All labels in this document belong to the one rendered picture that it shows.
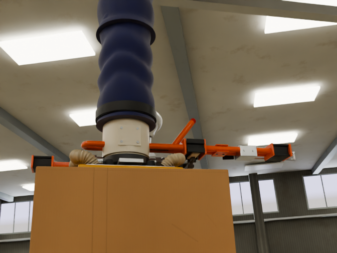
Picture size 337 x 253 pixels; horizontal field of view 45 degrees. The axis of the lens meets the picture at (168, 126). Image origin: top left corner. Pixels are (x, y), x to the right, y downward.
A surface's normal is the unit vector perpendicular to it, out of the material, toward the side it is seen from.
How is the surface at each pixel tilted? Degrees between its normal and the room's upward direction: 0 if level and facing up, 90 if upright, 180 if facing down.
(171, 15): 180
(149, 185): 90
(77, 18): 180
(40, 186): 90
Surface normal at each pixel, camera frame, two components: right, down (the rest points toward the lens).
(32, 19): 0.06, 0.94
